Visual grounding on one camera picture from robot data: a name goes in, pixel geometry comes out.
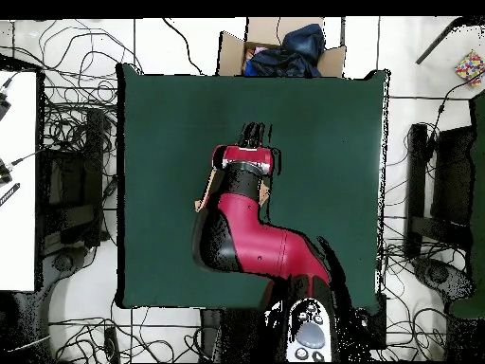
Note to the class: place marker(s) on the dark blue clothing pile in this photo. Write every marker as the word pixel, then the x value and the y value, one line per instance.
pixel 291 60

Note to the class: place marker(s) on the black flat strip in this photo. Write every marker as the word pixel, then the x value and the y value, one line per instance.
pixel 9 194

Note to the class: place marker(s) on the green covered side table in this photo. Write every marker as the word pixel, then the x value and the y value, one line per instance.
pixel 479 189

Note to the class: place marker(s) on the colourful patterned item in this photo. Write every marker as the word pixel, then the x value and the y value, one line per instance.
pixel 470 68

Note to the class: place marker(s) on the black equipment stand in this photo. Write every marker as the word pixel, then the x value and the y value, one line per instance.
pixel 416 170
pixel 91 151

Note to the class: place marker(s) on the white table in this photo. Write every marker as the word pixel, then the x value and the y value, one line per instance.
pixel 19 227

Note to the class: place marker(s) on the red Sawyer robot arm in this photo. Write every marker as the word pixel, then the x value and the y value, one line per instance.
pixel 257 242

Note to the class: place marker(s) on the brown cardboard box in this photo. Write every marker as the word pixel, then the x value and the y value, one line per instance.
pixel 231 57

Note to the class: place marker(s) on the dark green table cloth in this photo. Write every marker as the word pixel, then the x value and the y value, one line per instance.
pixel 170 151

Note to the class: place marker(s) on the black power strip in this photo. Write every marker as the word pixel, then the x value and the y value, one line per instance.
pixel 111 345

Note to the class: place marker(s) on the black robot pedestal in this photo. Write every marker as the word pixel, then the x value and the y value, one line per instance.
pixel 235 333

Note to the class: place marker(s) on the dark slanted rod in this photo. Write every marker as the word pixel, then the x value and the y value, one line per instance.
pixel 435 43

